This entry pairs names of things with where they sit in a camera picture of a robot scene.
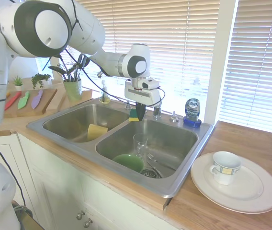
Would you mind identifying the thick wooden cutting board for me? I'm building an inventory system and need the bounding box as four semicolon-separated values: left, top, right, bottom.
3;88;58;118

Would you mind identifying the blue Dawn soap bottle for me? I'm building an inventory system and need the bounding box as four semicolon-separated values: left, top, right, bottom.
182;97;203;128

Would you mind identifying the black camera cable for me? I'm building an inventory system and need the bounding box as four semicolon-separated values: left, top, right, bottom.
41;0;166;107

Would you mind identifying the wide window blind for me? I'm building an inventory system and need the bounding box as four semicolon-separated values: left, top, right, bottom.
78;0;220;115

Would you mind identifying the stainless steel double sink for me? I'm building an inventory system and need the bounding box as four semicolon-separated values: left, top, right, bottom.
25;98;215;199

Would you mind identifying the purple plastic knife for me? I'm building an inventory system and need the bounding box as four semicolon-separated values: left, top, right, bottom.
31;90;44;109

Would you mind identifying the narrow window blind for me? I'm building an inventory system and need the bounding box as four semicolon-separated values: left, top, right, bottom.
218;0;272;134

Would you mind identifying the yellow green sponge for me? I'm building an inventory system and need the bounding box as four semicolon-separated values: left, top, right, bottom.
128;109;139;122

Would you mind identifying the chrome faucet lever handle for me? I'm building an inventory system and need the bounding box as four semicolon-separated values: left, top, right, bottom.
152;102;163;121

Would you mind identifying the chrome gooseneck faucet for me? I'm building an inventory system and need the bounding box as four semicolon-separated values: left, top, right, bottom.
96;70;134;110

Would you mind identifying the red plastic knife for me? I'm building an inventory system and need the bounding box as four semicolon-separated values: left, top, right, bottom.
4;92;22;111

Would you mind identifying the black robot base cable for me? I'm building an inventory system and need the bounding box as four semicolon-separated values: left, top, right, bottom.
0;140;28;209

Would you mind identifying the thin wooden cutting board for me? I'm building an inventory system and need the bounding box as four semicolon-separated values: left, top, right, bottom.
46;90;93;113

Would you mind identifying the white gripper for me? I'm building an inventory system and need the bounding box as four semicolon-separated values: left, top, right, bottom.
124;82;162;122

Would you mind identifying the dark leaf potted plant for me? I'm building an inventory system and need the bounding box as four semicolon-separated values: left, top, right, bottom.
48;54;91;103

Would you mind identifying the white dinner plate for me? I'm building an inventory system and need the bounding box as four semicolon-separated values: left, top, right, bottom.
190;152;272;215

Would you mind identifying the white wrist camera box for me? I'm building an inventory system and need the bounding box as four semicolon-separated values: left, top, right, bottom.
141;80;161;91

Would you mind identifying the small trailing green plant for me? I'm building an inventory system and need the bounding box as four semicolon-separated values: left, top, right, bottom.
31;73;52;91

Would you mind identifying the steel drain strainer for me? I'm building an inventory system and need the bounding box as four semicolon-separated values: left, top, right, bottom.
139;169;163;179

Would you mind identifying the small succulent white pot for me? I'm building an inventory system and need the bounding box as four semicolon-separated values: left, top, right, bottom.
12;75;24;92

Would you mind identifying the white patterned teacup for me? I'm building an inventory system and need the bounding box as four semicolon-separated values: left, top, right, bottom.
209;150;242;186

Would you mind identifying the green bowl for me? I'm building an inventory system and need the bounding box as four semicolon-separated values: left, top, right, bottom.
113;153;145;173

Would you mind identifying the clear drinking glass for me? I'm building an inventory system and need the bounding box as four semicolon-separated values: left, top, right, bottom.
133;133;149;160

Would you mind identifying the green plastic knife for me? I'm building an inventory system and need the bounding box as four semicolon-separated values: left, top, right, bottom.
17;91;31;110

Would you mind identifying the white kitchen cabinet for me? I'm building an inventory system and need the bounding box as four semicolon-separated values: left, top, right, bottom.
0;131;175;230

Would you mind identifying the clear hand soap bottle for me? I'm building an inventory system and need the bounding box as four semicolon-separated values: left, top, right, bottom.
99;80;112;104

